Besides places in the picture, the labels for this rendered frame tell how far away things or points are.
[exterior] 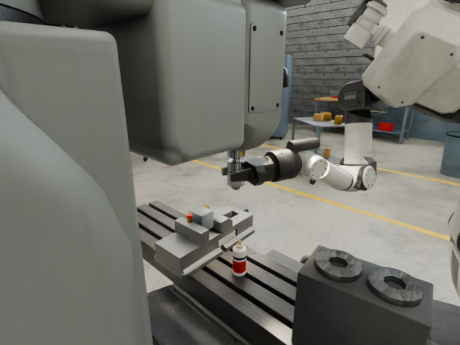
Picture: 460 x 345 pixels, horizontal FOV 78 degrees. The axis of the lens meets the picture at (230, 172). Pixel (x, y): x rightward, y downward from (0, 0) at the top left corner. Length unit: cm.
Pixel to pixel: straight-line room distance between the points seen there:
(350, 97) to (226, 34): 65
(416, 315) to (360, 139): 63
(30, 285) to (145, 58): 32
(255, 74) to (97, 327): 49
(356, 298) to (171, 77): 48
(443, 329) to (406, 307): 87
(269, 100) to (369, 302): 43
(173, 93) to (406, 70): 67
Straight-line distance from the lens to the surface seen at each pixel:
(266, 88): 64
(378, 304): 59
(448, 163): 542
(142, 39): 47
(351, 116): 108
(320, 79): 883
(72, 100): 33
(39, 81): 32
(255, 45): 61
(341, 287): 59
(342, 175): 97
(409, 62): 92
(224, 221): 92
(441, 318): 151
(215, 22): 50
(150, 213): 124
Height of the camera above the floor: 148
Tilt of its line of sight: 19 degrees down
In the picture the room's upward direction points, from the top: straight up
